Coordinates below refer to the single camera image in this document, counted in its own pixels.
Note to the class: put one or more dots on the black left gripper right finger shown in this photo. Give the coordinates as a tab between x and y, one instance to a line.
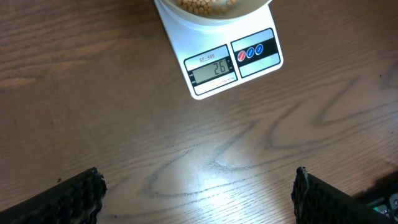
316	201

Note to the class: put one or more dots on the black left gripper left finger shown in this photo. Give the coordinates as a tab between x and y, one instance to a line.
76	200

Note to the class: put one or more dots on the white digital kitchen scale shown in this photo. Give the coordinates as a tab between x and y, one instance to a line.
216	58

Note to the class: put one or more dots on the white ceramic bowl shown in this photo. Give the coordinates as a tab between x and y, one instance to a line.
241	9

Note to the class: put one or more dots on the pile of beans in bowl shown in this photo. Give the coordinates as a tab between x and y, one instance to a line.
205	7

